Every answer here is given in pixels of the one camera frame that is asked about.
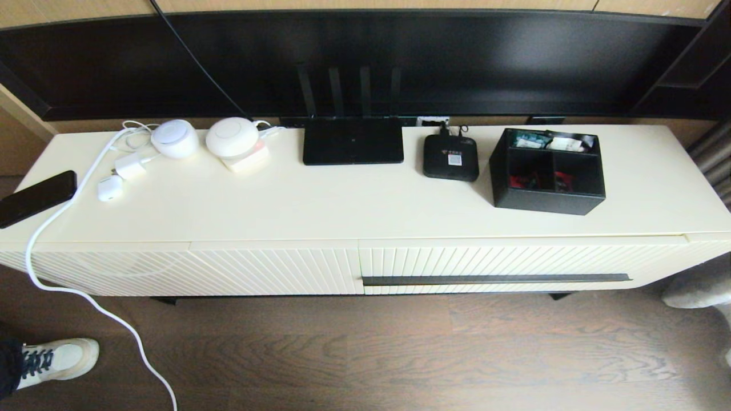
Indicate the cream cabinet drawer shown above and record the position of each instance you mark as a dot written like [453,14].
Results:
[514,257]

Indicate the black compartment organizer box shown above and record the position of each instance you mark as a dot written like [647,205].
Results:
[542,201]

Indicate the cream TV cabinet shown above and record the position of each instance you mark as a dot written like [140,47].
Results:
[342,200]

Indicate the black metal bracket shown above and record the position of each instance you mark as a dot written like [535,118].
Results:
[561,295]

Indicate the black router with antennas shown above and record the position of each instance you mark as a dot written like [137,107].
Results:
[353,142]

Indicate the black set-top box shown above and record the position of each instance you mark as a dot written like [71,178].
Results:
[440,162]

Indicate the pink white base block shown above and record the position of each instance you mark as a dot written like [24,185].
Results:
[248,164]

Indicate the white dome lamp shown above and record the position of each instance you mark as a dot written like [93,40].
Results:
[231,137]

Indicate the red sachet white nutrition label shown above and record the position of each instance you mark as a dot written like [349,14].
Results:
[518,182]

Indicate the black television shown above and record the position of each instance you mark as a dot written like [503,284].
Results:
[457,57]

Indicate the teal tea packet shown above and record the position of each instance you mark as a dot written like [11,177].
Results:
[528,140]

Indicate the black television foot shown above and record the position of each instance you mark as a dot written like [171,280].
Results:
[545,120]

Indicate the red Nescafe coffee sachet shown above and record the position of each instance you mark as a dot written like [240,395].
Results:
[564,181]

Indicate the white round speaker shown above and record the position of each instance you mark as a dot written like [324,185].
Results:
[174,140]

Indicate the white cream packet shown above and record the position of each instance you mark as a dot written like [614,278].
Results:
[565,144]

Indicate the white charger adapter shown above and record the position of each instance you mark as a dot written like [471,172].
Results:
[130,166]

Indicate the white earbuds case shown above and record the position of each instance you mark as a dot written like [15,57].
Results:
[109,188]

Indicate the black smartphone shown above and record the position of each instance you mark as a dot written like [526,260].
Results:
[34,198]

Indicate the white sneaker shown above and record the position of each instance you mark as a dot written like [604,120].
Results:
[63,357]

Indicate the grey plush cushion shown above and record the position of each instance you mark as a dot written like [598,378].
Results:
[699,288]

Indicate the grey curtain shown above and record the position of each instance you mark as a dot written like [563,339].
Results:
[717,165]

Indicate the black shelf unit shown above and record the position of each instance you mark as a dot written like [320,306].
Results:
[705,63]

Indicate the dark trouser leg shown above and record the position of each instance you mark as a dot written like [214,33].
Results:
[8,365]

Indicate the white wall socket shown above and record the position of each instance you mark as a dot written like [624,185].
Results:
[432,121]

